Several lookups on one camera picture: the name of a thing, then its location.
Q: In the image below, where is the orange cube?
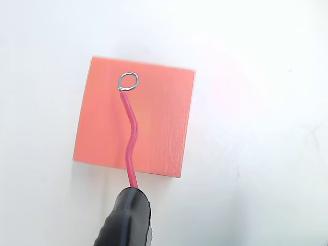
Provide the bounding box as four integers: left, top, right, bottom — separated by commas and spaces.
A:
72, 55, 197, 179

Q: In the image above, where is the red wire with metal loop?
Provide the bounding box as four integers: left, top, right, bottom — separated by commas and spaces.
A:
117, 72, 140, 190

